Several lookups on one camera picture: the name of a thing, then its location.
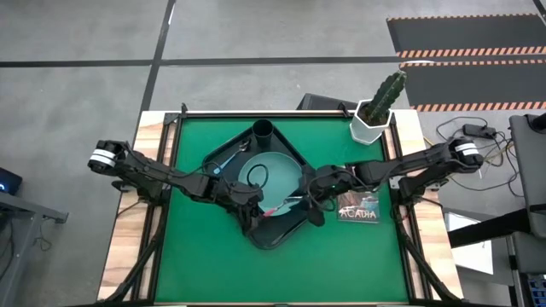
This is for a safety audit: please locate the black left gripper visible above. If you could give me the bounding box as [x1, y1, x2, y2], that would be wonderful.
[217, 181, 264, 236]

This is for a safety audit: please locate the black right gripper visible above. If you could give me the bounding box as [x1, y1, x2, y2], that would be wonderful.
[299, 165, 355, 228]

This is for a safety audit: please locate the red-handled metal fork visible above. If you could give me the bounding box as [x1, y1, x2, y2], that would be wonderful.
[263, 196, 303, 217]

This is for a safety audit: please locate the teal round plate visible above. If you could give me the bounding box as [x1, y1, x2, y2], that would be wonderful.
[237, 151, 305, 217]

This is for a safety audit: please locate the blue-handled metal spoon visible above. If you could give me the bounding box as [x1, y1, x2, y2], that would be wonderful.
[212, 139, 252, 175]

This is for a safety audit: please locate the black plastic cup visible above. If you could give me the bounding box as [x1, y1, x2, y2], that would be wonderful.
[251, 119, 275, 150]

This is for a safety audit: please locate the black plastic tray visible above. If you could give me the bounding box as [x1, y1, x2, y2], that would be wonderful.
[201, 124, 319, 251]

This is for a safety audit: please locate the Acadia picture postcard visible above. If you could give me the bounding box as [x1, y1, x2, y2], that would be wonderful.
[336, 190, 380, 224]

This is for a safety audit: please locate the green table mat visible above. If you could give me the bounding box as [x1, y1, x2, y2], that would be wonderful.
[155, 117, 410, 304]

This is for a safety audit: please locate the white hexagonal plant pot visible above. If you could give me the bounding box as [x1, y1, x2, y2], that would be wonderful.
[349, 98, 393, 146]

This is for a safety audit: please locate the black box behind table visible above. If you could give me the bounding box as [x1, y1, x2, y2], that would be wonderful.
[296, 92, 359, 113]

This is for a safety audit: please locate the green cactus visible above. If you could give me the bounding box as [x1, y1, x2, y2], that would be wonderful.
[365, 70, 409, 125]

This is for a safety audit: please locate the white flat board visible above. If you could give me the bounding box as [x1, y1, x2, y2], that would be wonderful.
[443, 211, 496, 276]

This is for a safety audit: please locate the black power adapter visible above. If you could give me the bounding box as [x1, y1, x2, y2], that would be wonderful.
[462, 123, 498, 140]

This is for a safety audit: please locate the black orange-striped floor mat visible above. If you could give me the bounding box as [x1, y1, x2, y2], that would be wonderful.
[399, 59, 546, 113]
[386, 13, 546, 60]

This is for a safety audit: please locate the dark grey equipment stand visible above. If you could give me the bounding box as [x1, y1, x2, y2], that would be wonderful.
[509, 113, 546, 240]

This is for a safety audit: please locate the grey metal cart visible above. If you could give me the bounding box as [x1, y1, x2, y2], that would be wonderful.
[0, 189, 69, 307]

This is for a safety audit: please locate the black device with blue light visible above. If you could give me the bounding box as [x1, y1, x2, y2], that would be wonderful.
[0, 166, 23, 196]

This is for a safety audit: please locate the black aluminium table frame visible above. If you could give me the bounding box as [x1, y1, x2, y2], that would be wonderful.
[97, 101, 464, 307]

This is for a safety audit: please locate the black floor cable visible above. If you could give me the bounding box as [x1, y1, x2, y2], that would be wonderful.
[434, 114, 526, 198]

